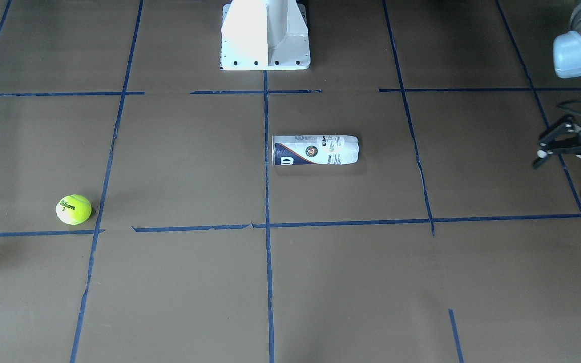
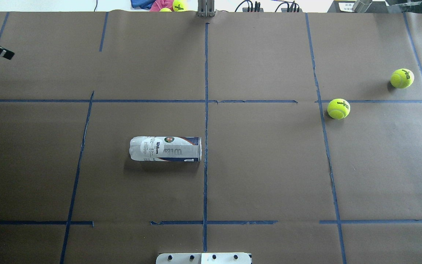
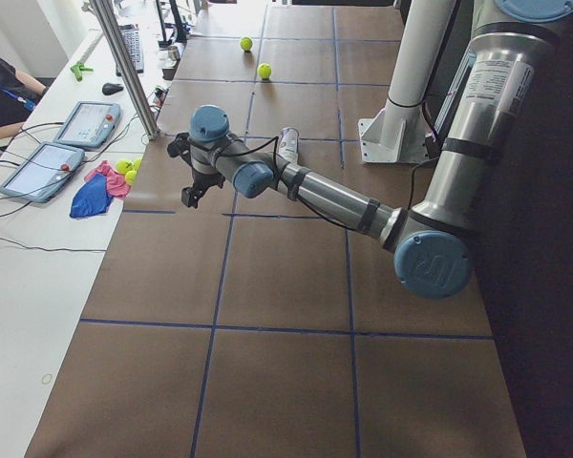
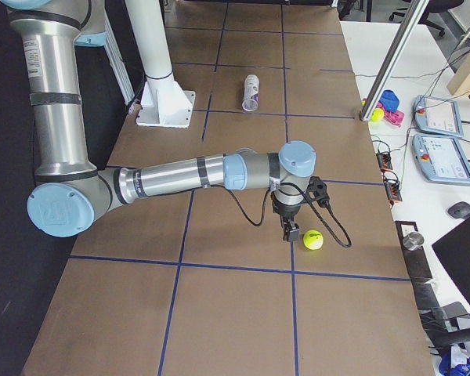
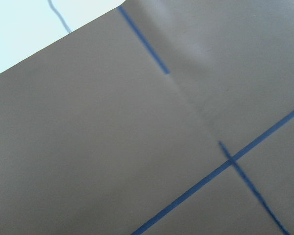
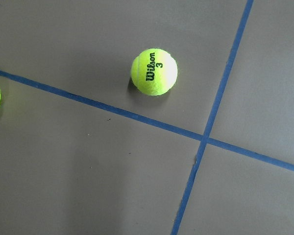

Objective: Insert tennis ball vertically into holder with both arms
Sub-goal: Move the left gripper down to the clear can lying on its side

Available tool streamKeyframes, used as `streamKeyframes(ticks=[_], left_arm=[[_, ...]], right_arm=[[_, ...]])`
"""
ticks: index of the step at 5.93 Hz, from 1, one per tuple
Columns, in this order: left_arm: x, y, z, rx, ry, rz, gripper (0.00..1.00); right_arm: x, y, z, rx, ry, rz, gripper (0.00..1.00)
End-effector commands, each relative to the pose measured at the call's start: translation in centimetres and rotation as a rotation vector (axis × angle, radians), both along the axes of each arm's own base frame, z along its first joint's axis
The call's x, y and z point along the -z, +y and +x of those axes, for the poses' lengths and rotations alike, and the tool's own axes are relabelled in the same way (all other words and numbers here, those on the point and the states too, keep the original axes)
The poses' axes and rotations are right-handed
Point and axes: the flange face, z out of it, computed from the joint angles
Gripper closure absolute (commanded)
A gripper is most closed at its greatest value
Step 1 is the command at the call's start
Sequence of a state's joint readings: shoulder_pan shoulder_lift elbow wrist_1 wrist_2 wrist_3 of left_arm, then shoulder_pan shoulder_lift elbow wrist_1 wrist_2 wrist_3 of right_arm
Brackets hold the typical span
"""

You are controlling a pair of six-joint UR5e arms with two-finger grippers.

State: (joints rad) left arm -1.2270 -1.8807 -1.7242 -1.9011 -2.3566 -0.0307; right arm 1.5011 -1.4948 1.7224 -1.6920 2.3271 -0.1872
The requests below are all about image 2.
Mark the clear tennis ball can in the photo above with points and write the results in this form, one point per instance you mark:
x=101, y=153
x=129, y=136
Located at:
x=165, y=148

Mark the yellow tennis ball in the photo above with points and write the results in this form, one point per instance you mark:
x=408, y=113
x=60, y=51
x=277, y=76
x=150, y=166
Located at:
x=180, y=5
x=402, y=78
x=338, y=108

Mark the yellow tennis ball on cloth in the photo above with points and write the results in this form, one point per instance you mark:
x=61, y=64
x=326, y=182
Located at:
x=180, y=5

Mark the blue cloth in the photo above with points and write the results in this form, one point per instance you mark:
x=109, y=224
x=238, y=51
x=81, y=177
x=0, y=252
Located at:
x=142, y=4

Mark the pink cloth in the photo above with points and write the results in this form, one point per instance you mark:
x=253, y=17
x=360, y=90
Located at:
x=158, y=4

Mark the silver metal cup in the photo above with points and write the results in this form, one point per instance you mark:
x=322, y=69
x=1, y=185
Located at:
x=361, y=6

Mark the aluminium frame post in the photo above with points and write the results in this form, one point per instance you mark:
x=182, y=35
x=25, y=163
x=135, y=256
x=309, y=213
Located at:
x=206, y=8

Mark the black cable plug left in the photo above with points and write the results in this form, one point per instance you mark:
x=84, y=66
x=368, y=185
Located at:
x=249, y=6

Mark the black cable plug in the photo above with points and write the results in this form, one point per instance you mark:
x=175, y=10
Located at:
x=288, y=6
x=249, y=6

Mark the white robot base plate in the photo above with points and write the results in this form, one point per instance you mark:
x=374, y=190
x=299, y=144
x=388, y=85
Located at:
x=205, y=258

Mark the black cable plug right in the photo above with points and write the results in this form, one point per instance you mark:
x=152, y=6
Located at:
x=288, y=6

